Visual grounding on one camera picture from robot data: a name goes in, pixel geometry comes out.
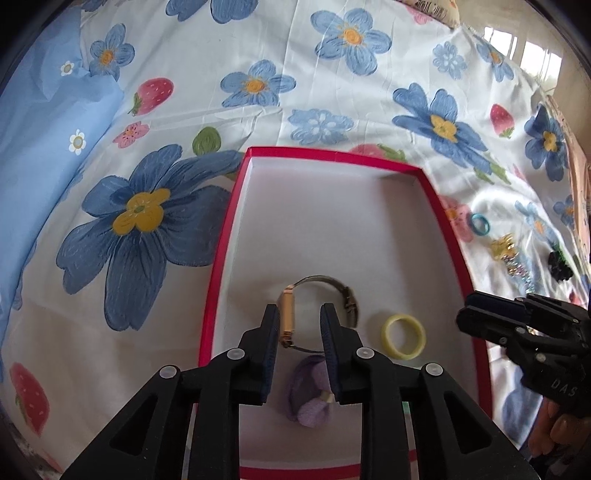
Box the cream animal print pillow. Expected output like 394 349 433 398
402 0 462 28

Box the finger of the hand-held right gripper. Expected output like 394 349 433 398
464 291 532 319
455 308 529 346

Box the peach pink cloth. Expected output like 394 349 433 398
566 115 591 259

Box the colourful bead bracelet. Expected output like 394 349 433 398
510 263 539 283

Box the yellow hair claw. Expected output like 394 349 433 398
490 234 517 260

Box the red cardboard box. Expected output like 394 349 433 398
198 147 494 470

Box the black hair tie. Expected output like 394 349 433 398
549 247 574 281

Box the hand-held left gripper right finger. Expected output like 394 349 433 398
320 302 539 480

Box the yellow ring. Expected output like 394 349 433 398
381 314 426 360

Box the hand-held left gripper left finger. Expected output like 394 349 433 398
60 304 282 480

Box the white floral bedsheet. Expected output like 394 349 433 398
0 0 591 480

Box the purple scrunchie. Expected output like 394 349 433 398
287 355 335 423

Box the gold bangle bracelet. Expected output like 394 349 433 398
277 275 363 349

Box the person's right hand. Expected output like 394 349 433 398
529 398 591 459

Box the light blue daisy print bedding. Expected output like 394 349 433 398
0 9 125 370

